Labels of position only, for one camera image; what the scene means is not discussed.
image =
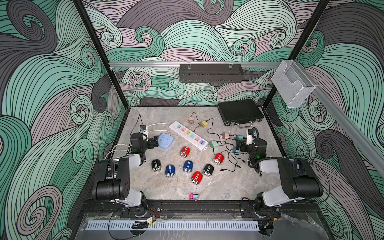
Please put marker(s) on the blue round power socket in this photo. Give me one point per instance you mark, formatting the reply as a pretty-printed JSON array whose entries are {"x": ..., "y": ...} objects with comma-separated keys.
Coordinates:
[{"x": 165, "y": 141}]

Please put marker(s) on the yellow USB charger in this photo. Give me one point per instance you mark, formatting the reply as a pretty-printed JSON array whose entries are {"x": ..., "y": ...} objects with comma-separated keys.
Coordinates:
[{"x": 203, "y": 124}]

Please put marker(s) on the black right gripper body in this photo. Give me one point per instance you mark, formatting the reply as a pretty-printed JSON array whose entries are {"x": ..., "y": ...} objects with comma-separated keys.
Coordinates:
[{"x": 247, "y": 148}]

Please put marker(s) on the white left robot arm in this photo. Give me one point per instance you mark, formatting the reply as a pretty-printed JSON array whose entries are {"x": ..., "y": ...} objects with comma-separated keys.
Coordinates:
[{"x": 112, "y": 182}]

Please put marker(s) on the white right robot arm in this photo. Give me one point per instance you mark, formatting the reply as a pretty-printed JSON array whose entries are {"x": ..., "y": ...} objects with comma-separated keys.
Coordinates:
[{"x": 298, "y": 181}]

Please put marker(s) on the white slotted cable duct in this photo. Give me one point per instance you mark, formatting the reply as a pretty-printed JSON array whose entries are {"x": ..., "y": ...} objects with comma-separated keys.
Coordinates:
[{"x": 177, "y": 225}]

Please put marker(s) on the green charger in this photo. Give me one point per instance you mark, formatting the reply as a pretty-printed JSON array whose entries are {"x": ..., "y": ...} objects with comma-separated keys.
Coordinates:
[{"x": 213, "y": 144}]

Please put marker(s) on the red shaver front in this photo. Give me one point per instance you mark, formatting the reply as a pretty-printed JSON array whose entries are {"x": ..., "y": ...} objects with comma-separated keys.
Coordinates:
[{"x": 197, "y": 178}]

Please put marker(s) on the black briefcase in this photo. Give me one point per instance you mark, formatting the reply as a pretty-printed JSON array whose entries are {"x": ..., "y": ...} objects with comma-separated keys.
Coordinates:
[{"x": 240, "y": 112}]

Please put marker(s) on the pink striped small box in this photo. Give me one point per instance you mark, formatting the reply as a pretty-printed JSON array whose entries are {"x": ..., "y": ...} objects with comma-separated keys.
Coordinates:
[{"x": 194, "y": 197}]

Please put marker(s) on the black front mounting rail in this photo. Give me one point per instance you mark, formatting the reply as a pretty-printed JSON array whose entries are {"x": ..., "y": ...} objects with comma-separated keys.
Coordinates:
[{"x": 166, "y": 209}]

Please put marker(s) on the clear acrylic wall holder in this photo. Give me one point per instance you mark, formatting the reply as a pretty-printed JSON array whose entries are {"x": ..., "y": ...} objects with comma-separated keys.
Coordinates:
[{"x": 293, "y": 83}]

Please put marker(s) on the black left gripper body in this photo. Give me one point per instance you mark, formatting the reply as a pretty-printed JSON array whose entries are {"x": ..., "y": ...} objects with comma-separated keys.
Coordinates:
[{"x": 148, "y": 144}]

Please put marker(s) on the white long power strip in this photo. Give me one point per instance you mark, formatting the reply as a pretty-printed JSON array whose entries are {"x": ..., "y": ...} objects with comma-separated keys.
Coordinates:
[{"x": 188, "y": 135}]

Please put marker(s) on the pink end USB charger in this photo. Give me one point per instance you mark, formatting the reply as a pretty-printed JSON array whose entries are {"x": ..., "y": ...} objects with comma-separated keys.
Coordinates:
[{"x": 191, "y": 120}]

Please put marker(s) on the black wall shelf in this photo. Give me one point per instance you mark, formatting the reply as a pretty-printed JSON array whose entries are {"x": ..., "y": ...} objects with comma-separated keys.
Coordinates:
[{"x": 214, "y": 74}]

